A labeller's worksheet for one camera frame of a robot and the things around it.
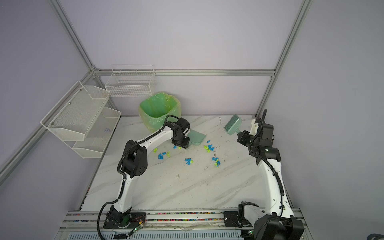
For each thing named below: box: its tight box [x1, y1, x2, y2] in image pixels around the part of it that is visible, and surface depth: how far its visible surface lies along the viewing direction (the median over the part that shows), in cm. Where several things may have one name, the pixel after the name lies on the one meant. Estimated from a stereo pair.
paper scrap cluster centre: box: [185, 158, 194, 166], surface depth 96 cm
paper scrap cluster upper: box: [203, 140, 215, 153], surface depth 103 cm
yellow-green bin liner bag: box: [138, 92, 182, 133], surface depth 97 cm
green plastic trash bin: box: [138, 92, 182, 133], surface depth 97 cm
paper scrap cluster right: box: [211, 157, 221, 169], surface depth 95 cm
